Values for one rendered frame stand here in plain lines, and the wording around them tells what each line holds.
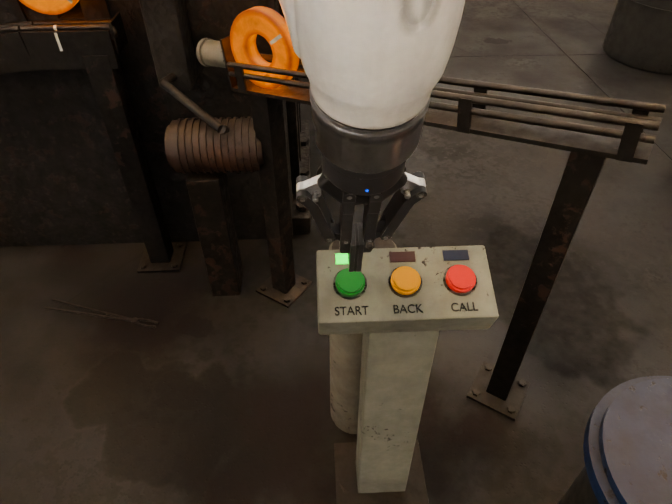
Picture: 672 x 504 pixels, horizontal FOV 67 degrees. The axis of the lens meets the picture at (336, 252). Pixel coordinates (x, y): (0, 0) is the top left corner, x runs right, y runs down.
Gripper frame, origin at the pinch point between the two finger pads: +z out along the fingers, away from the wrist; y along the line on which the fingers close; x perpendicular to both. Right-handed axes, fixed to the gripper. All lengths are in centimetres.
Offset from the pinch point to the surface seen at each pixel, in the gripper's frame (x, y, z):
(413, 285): 1.6, -8.0, 8.2
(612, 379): 1, -68, 74
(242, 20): -59, 18, 14
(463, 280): 1.1, -14.8, 8.3
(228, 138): -49, 24, 37
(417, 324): 6.0, -8.4, 11.0
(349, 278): 0.2, 0.5, 8.2
